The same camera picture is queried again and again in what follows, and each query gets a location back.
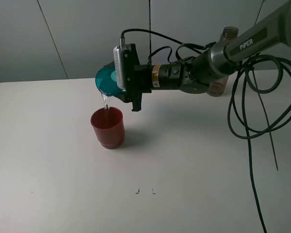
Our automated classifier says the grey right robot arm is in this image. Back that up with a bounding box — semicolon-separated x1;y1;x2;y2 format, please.
113;0;291;112

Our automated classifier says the smoky brown water bottle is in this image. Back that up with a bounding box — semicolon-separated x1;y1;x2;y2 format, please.
207;26;239;97

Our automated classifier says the black camera cable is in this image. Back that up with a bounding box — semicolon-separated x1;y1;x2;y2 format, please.
120;29;216;66

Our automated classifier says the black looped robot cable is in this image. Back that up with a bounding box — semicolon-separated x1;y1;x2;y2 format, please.
227;55;291;233

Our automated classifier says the teal translucent plastic cup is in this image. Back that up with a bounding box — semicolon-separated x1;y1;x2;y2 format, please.
95;62;126;97

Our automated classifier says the red plastic cup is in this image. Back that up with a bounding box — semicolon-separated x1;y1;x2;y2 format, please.
90;107;125;150

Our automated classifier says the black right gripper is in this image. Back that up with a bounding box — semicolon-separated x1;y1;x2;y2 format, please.
122;44;184;112

